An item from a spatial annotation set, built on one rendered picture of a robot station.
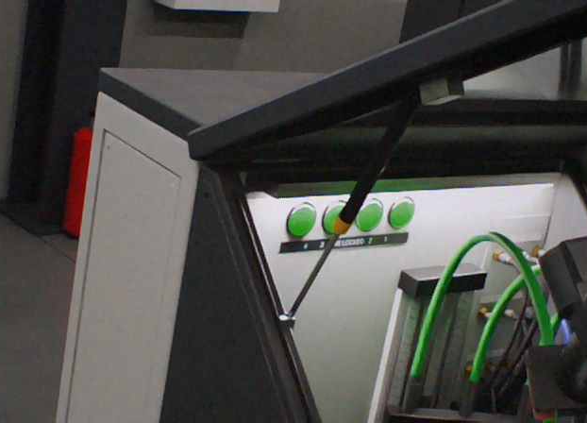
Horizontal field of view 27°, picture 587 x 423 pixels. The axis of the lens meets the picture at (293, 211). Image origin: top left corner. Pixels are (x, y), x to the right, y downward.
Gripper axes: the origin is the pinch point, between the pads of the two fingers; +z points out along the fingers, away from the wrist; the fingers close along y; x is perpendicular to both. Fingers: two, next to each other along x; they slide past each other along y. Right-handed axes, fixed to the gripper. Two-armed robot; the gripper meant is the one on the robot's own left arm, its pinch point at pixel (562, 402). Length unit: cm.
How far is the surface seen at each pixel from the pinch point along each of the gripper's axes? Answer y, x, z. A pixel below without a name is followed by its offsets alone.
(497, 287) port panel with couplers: -7, -35, 54
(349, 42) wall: -32, -345, 442
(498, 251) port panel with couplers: -7, -39, 48
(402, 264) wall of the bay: 10, -34, 40
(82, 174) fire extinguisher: 99, -212, 334
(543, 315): -1.5, -12.8, 8.0
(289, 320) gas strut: 27.6, -16.3, 13.9
